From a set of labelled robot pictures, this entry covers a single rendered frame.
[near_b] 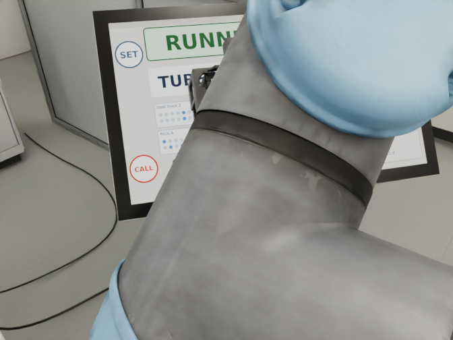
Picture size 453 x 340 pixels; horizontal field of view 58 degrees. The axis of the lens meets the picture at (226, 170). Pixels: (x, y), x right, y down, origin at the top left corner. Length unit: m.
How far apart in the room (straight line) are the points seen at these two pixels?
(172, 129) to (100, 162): 1.88
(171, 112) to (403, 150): 0.38
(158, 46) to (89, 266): 1.37
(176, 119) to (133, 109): 0.06
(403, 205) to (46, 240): 1.73
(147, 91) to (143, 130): 0.06
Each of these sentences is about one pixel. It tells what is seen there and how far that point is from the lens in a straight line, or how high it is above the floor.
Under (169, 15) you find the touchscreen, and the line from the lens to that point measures 0.67.
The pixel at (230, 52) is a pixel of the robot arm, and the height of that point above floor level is 1.31.
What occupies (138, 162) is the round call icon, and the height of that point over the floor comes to 1.02.
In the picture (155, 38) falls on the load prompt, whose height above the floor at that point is 1.16.
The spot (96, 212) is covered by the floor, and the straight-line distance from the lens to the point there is 2.13.
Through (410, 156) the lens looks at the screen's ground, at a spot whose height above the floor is 0.99.
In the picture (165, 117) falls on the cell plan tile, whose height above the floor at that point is 1.07.
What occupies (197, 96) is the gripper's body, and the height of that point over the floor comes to 1.22.
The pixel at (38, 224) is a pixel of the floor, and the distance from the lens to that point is 2.17.
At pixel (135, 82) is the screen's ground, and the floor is 1.11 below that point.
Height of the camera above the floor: 1.37
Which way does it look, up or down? 36 degrees down
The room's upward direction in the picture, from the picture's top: straight up
